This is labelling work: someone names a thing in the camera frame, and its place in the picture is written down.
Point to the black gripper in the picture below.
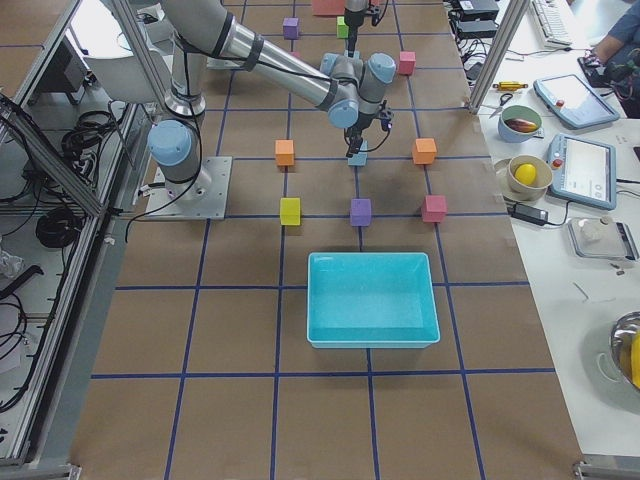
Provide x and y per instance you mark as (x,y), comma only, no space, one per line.
(353,19)
(358,132)

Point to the light blue block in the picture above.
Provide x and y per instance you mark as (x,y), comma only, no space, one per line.
(355,55)
(360,158)

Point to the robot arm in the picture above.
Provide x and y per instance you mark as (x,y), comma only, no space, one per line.
(350,90)
(354,16)

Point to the green foam block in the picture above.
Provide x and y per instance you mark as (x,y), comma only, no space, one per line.
(342,29)

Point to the pink plastic bin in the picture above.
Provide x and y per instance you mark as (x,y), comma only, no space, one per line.
(326,8)

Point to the purple block left side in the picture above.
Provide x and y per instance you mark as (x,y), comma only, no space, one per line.
(291,28)

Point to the purple block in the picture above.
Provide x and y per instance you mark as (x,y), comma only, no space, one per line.
(360,212)
(291,28)

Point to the red block left front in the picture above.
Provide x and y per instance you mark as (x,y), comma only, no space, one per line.
(406,63)

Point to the purple block right side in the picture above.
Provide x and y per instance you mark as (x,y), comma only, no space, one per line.
(360,212)

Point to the orange block near base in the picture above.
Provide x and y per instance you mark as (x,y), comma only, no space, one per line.
(284,152)

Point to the orange block front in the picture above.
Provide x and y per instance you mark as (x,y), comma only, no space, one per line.
(424,151)

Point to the yellow foam block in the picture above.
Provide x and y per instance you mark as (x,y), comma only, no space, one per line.
(290,211)

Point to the red block right front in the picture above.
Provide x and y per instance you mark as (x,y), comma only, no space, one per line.
(434,208)

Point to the cyan plastic bin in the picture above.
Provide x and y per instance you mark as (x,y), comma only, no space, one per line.
(378,300)

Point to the scissors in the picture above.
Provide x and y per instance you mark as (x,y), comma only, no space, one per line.
(503,100)

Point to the gold metal cylinder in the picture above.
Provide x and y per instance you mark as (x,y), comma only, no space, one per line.
(509,86)

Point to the green bowl with fruit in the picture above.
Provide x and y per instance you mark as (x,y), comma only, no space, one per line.
(518,123)

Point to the cream bowl with lemon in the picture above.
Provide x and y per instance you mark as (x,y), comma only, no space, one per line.
(528,177)

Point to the black power adapter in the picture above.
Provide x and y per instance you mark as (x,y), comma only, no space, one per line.
(528,214)

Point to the white keyboard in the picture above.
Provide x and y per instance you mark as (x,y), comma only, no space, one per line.
(549,23)

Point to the far teach pendant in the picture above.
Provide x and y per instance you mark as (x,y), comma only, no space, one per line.
(574,102)

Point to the teach pendant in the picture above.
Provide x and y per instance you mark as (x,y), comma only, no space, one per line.
(583,171)
(574,102)

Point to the near teach pendant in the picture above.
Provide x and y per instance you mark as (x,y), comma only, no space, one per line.
(583,171)

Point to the kitchen scale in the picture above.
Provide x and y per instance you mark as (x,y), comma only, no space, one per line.
(602,238)

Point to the person at desk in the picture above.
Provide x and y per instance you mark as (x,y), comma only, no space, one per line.
(614,52)

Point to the steel bowl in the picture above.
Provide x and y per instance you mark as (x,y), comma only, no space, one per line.
(624,347)

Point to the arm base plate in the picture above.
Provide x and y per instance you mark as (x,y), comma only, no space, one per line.
(207,199)

